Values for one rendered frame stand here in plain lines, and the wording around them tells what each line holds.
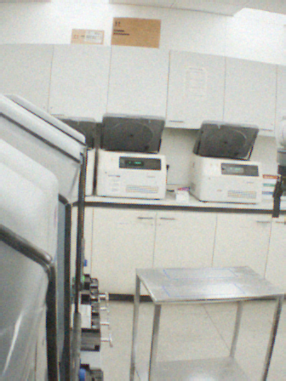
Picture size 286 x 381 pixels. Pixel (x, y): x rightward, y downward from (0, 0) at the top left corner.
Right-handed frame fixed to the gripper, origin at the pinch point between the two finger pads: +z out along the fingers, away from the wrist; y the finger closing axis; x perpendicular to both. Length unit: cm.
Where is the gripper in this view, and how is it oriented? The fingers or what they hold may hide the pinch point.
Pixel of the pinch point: (282, 218)
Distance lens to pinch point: 180.5
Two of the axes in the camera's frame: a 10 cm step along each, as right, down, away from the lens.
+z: -0.6, 9.9, 1.4
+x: -9.9, -0.5, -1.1
